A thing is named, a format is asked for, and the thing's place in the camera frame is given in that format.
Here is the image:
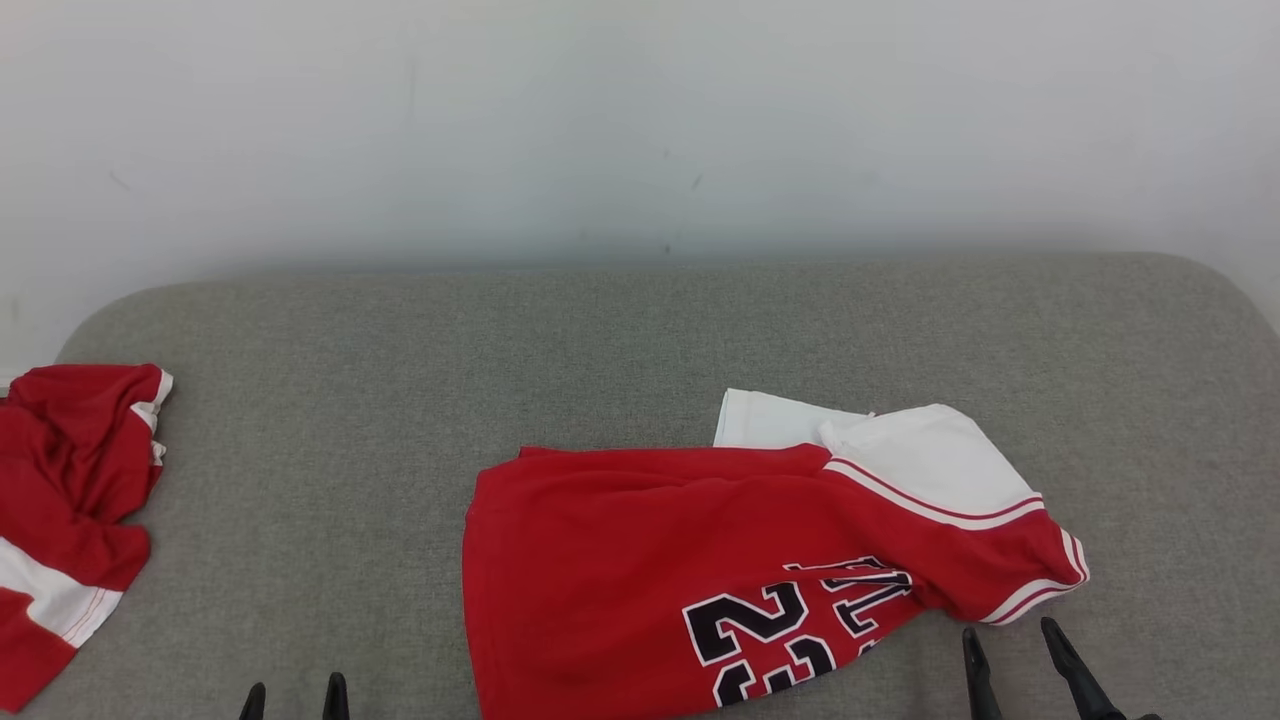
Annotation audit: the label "red Bulls basketball jersey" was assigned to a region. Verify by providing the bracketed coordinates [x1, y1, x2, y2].
[462, 388, 1091, 720]

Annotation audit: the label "grey fabric sofa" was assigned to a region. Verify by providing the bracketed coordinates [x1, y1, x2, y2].
[18, 250, 1280, 720]

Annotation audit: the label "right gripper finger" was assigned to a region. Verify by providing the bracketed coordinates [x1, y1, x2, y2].
[1039, 616, 1128, 720]
[961, 626, 1005, 720]

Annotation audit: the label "red shorts with white stripe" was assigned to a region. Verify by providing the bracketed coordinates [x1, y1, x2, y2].
[0, 363, 174, 714]

